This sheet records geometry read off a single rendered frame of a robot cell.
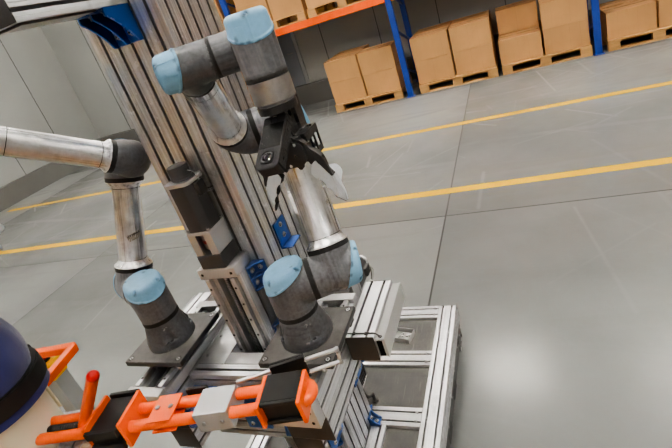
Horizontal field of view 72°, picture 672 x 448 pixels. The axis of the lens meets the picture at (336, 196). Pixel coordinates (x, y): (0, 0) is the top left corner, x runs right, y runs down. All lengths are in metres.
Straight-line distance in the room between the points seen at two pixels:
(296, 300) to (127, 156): 0.63
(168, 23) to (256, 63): 0.53
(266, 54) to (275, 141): 0.14
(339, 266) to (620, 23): 6.88
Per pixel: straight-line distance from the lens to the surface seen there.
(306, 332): 1.28
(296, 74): 9.70
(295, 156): 0.81
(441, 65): 7.70
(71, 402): 2.12
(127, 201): 1.59
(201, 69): 0.88
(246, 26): 0.77
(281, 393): 0.87
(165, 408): 1.00
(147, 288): 1.51
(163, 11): 1.28
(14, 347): 1.12
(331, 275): 1.21
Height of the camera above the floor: 1.86
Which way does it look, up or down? 23 degrees down
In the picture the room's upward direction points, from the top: 19 degrees counter-clockwise
